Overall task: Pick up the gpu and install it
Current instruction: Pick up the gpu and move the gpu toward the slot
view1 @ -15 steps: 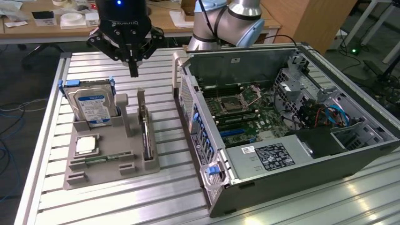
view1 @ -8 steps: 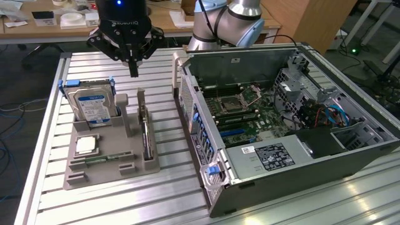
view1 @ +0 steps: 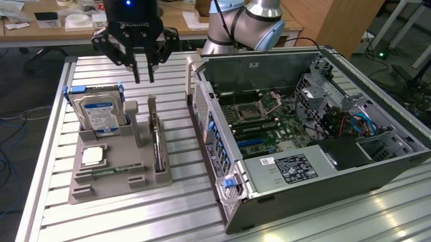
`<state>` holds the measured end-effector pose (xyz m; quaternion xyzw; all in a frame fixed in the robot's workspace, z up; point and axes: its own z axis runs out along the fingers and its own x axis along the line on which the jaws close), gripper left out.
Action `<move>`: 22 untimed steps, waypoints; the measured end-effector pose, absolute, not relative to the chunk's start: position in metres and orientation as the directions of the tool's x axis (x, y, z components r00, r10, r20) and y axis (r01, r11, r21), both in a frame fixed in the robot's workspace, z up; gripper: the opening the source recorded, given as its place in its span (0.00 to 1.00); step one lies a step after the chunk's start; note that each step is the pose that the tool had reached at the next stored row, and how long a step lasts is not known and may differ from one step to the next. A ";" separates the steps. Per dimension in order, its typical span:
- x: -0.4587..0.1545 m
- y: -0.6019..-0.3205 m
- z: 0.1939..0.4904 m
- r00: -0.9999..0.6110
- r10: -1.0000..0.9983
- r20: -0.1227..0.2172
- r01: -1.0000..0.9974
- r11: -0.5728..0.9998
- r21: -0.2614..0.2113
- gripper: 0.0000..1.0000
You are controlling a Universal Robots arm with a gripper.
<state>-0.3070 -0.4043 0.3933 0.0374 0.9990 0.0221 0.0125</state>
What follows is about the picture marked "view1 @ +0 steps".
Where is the stack of white papers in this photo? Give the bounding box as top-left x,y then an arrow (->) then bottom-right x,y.
182,11 -> 209,30

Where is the brown cardboard box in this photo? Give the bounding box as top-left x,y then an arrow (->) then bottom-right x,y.
194,0 -> 212,17

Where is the silver CPU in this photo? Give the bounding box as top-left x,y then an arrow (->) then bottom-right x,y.
81,147 -> 105,166

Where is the grey power supply unit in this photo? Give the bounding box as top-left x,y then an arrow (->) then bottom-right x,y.
242,145 -> 338,196

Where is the crumpled plastic bag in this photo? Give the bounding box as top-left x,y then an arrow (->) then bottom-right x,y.
0,1 -> 26,18

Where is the white tray with bowl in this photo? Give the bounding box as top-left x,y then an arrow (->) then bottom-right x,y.
64,14 -> 94,32

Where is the blue floor cable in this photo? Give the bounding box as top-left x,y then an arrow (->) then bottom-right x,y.
0,120 -> 26,217

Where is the hard disk in blue carrier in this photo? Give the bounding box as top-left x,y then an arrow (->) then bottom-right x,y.
61,82 -> 125,138

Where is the green RAM stick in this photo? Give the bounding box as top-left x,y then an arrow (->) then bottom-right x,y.
76,165 -> 141,178

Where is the green motherboard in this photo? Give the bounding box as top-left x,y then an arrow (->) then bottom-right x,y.
214,88 -> 320,158

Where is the green graphics card black cooler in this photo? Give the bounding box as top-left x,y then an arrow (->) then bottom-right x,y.
146,94 -> 166,174

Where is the black floor stand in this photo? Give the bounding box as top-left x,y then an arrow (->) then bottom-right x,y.
389,64 -> 431,116

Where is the blue expansion slot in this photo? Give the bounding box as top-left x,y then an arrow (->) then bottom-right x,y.
236,138 -> 265,148

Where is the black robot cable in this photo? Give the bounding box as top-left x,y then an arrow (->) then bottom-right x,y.
210,0 -> 238,51

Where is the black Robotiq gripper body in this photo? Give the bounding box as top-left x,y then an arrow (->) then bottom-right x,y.
102,0 -> 165,55

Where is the small white box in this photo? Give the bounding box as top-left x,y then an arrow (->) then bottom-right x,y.
90,14 -> 110,29

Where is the black office chair base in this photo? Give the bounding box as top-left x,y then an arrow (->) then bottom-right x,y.
18,46 -> 69,75

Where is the wooden desk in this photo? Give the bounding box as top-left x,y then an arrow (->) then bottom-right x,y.
0,0 -> 304,48

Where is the white box with black lid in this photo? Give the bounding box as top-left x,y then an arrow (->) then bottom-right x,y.
33,12 -> 62,29

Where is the white table frame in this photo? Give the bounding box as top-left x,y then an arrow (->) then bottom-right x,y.
366,0 -> 431,69

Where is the CPU socket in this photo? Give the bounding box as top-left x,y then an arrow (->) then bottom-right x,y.
234,103 -> 261,121

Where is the open black PC case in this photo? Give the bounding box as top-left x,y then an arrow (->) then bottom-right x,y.
185,45 -> 431,235

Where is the blue wire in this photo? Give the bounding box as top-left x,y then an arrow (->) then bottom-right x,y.
349,113 -> 377,137

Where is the grey plastic parts rack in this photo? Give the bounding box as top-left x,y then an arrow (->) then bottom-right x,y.
66,100 -> 173,205

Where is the white floor cable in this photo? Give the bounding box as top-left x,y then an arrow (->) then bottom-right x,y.
0,104 -> 53,120

